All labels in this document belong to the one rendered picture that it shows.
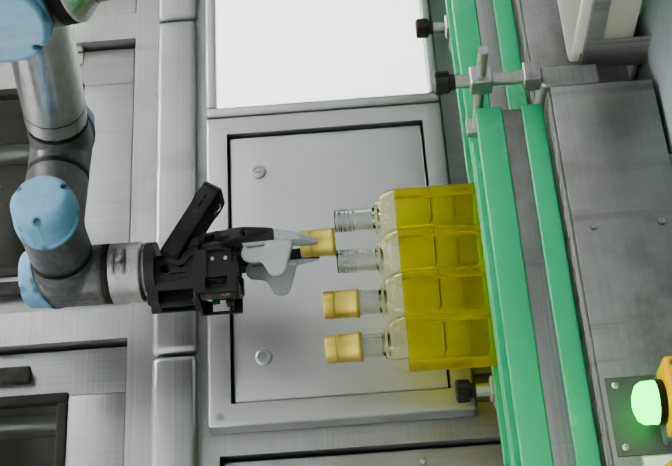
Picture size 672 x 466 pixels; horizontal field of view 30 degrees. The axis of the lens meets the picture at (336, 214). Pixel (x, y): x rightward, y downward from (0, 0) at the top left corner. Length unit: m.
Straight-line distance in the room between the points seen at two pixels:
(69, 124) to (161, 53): 0.42
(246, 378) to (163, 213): 0.28
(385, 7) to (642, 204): 0.64
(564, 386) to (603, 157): 0.28
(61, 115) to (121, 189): 0.36
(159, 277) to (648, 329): 0.59
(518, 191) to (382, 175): 0.35
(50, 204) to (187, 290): 0.21
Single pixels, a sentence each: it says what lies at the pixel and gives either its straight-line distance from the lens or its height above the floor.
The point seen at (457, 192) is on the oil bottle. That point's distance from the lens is 1.57.
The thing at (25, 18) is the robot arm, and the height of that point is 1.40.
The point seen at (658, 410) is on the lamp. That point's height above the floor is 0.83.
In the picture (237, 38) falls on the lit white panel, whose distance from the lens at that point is 1.90.
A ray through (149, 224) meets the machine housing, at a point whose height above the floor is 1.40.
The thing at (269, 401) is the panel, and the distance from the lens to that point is 1.61.
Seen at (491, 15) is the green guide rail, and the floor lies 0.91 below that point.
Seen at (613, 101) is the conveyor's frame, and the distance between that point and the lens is 1.50.
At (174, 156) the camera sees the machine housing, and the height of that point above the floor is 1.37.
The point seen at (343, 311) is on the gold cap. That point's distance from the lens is 1.51.
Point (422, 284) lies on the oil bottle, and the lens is 1.50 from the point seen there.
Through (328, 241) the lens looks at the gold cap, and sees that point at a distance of 1.55.
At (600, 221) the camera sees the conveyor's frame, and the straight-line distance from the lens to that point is 1.41.
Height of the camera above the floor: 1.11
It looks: 1 degrees up
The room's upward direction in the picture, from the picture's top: 94 degrees counter-clockwise
